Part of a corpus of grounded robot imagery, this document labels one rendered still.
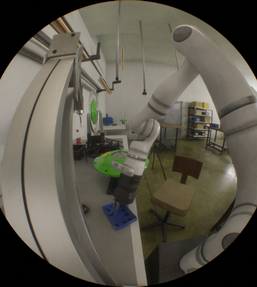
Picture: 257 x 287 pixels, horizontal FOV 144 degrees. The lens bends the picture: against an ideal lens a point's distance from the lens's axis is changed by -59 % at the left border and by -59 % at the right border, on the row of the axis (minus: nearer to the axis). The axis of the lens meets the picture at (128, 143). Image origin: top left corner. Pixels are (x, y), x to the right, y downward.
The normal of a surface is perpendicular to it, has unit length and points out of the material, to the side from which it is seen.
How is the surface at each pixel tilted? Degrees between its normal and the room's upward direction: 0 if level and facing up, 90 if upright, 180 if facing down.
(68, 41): 90
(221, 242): 94
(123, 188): 71
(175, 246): 0
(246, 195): 103
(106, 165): 23
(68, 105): 50
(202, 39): 83
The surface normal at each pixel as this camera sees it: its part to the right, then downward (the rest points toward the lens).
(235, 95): -0.86, 0.05
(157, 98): -0.74, 0.32
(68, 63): 0.29, -0.43
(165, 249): -0.01, -0.96
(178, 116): 0.04, 0.29
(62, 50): 0.39, 0.26
